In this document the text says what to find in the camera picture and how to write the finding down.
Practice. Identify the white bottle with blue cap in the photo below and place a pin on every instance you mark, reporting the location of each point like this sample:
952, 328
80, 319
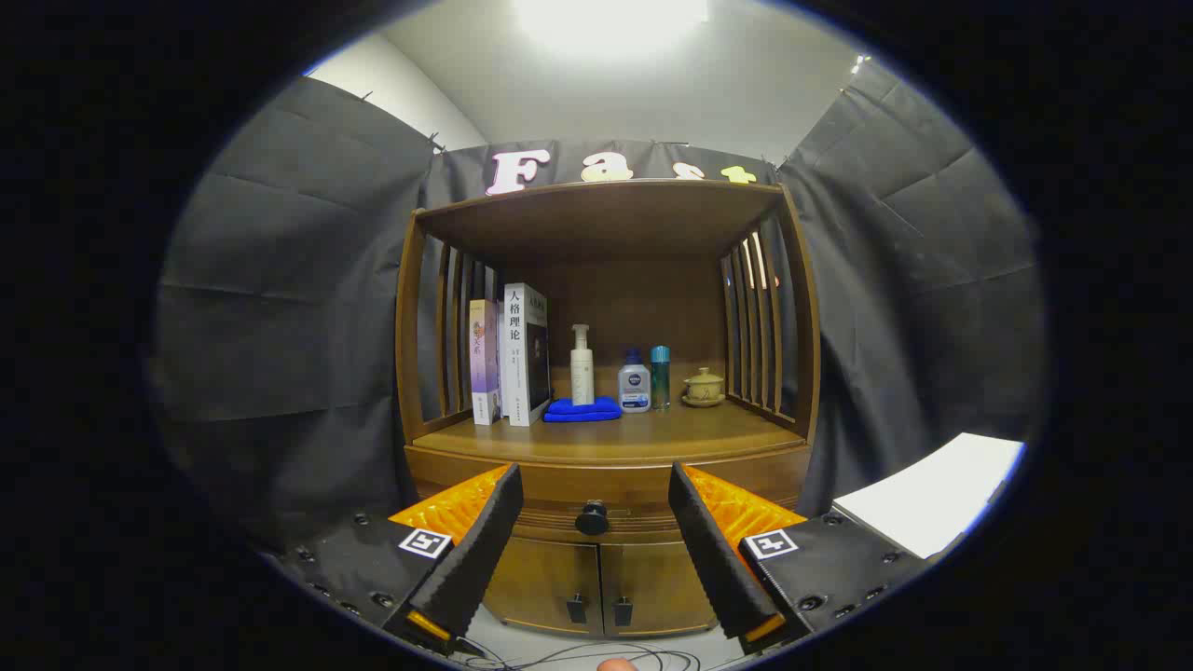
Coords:
634, 387

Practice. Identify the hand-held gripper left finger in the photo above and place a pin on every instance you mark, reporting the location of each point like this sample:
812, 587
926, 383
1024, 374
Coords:
475, 559

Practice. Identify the purple book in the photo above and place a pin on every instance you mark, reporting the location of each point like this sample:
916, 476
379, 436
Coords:
483, 363

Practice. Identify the brown wooden drawer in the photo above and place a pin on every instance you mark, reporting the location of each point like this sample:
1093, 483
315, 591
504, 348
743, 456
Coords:
596, 485

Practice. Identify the teal slim bottle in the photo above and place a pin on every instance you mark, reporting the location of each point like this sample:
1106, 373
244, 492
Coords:
660, 377

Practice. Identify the white book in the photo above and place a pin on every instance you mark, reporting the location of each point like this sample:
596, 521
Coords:
514, 373

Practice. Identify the blue folded cloth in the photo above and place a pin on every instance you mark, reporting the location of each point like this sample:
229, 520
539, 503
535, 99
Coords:
582, 411

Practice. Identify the brown wooden countertop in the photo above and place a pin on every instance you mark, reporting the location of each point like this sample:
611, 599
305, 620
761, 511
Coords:
652, 433

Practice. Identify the white flat panel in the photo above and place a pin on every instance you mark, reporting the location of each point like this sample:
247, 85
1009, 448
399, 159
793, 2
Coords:
932, 494

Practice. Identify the white pump bottle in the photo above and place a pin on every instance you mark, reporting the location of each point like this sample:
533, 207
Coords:
582, 377

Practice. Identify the ceiling light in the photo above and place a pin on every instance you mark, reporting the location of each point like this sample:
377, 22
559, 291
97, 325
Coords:
606, 14

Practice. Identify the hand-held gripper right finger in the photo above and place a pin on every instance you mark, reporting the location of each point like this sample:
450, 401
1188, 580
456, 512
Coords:
718, 559

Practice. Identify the black drawer knob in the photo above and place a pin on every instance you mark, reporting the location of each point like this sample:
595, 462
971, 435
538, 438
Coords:
592, 518

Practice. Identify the yellow lidded teacup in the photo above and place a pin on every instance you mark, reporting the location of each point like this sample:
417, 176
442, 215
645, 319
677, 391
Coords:
704, 387

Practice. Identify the brown wooden cabinet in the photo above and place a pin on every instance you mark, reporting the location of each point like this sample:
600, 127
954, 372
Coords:
606, 224

